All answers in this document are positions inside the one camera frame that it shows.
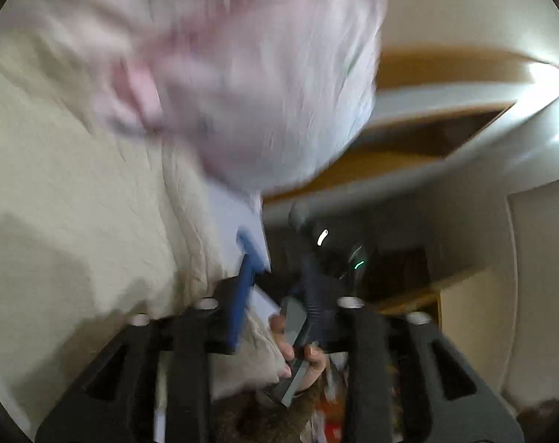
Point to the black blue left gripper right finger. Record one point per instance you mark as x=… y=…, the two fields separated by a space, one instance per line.
x=407 y=382

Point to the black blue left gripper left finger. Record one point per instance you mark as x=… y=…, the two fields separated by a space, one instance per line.
x=114 y=397

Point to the beige cable knit sweater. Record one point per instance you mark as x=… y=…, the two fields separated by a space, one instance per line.
x=93 y=227

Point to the person's right hand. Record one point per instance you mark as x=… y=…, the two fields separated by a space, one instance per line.
x=314 y=355

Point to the lavender bed sheet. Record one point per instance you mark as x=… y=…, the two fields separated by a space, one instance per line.
x=230 y=213

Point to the wooden white headboard shelf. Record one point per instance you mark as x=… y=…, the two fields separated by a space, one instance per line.
x=435 y=109

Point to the pink floral pillow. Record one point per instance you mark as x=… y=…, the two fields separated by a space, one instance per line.
x=268 y=92

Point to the white floral pillow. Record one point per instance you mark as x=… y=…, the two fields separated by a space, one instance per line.
x=51 y=48

